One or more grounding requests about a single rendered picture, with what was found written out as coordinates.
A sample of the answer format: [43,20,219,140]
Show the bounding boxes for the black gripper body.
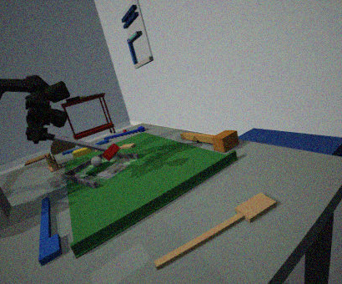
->
[26,97,50,141]

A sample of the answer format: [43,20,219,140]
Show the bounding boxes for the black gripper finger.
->
[26,115,48,141]
[30,128,48,144]

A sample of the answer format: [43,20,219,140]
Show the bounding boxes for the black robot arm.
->
[0,75,70,128]

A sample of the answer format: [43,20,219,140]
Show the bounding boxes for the yellow rectangular block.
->
[73,148,92,158]

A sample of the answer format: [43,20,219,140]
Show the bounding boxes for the white golf ball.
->
[92,157,102,166]

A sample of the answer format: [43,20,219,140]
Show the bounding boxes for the green flat mat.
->
[67,132,238,258]

